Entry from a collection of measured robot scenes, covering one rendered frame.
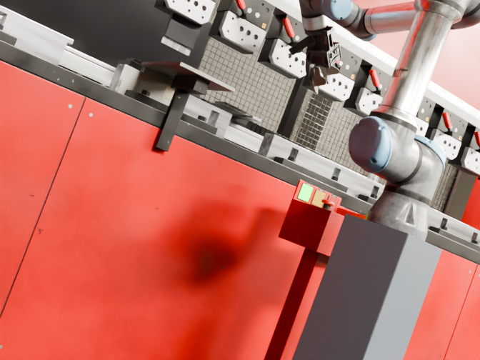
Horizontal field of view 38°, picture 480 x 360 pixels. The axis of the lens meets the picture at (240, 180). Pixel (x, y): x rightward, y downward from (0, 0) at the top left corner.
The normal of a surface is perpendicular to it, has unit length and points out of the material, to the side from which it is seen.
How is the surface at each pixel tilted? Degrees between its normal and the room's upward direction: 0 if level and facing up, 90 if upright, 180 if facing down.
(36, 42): 90
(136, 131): 90
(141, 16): 90
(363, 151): 97
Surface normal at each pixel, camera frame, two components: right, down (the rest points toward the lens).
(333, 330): -0.63, -0.28
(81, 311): 0.51, 0.15
